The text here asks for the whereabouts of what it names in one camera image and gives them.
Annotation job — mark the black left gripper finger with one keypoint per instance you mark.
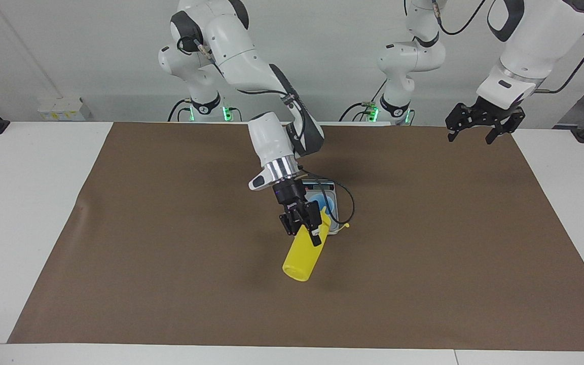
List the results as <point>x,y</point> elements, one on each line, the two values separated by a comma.
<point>460,119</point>
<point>508,126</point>

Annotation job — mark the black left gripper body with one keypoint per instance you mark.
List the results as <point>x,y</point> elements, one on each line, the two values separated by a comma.
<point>495,111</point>

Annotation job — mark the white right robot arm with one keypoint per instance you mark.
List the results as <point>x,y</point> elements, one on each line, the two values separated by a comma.
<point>241,56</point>

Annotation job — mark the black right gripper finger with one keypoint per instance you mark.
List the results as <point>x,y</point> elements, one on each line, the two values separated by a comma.
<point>288,224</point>
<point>315,223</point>

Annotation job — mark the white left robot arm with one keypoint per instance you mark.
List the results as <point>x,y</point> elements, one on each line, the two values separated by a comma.
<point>535,45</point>

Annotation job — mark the light blue plastic cup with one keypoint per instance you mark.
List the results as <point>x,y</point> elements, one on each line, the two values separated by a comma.
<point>323,198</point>

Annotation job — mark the brown paper table mat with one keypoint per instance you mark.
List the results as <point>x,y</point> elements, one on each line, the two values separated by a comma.
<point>170,284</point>

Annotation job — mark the white wall socket box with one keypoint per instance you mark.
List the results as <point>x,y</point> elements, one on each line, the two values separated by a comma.
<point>61,109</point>

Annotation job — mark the silver digital kitchen scale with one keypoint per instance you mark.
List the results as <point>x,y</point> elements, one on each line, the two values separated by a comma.
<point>333,204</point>

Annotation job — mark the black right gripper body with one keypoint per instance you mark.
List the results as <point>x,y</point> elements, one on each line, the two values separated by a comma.
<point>291,200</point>

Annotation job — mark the yellow squeeze bottle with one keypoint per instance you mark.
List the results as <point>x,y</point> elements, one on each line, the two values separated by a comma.
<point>302,258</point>

